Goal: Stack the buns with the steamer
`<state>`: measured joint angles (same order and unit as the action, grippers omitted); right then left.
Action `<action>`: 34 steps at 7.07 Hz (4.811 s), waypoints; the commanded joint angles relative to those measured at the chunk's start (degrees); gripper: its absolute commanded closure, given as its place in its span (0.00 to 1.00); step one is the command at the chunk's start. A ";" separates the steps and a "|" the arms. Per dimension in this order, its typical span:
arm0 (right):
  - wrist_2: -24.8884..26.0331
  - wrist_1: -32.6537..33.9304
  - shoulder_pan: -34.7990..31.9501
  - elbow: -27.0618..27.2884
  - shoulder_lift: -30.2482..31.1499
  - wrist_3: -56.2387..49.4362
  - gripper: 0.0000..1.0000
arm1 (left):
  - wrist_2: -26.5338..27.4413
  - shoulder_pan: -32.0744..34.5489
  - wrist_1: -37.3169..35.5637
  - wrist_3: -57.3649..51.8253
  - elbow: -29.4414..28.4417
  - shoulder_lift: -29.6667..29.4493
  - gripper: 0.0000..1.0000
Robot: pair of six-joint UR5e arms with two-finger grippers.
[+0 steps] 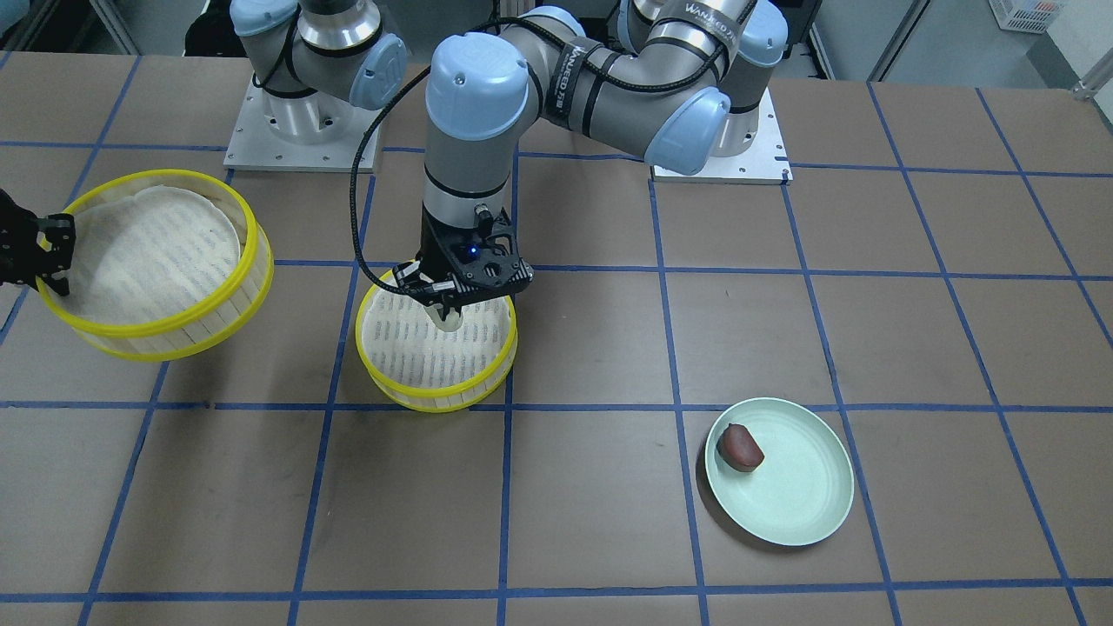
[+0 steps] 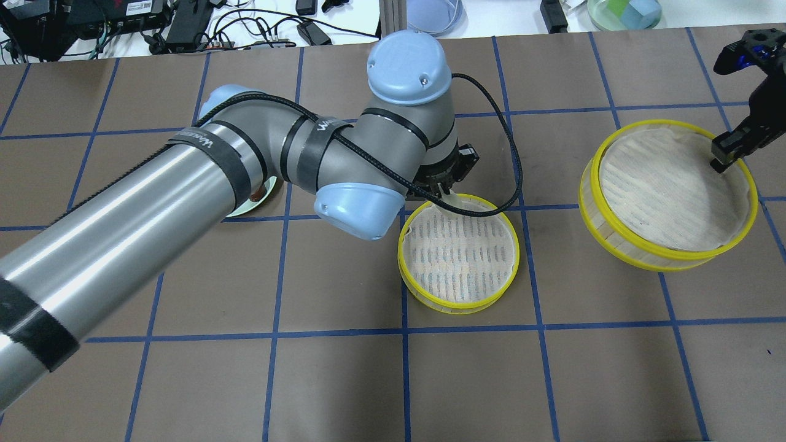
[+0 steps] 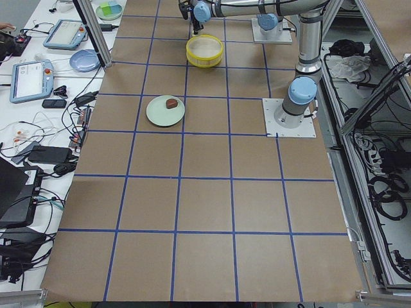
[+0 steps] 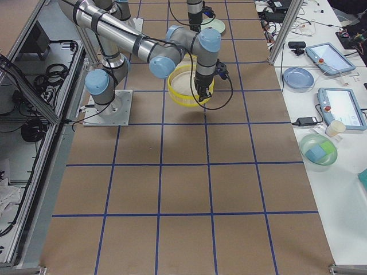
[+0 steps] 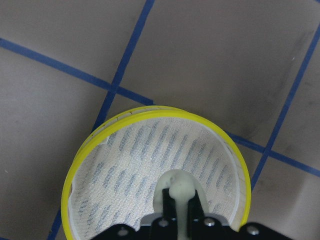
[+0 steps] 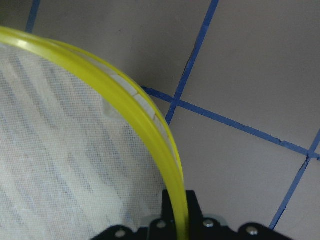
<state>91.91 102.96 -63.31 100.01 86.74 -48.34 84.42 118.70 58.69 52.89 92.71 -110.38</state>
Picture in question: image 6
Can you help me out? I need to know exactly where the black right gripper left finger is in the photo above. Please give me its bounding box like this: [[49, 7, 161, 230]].
[[161, 189, 175, 223]]

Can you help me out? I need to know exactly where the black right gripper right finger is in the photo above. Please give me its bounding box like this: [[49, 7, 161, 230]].
[[186, 190, 203, 223]]

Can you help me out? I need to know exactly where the yellow rimmed steamer basket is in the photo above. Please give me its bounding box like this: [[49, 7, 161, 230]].
[[0, 27, 189, 240]]

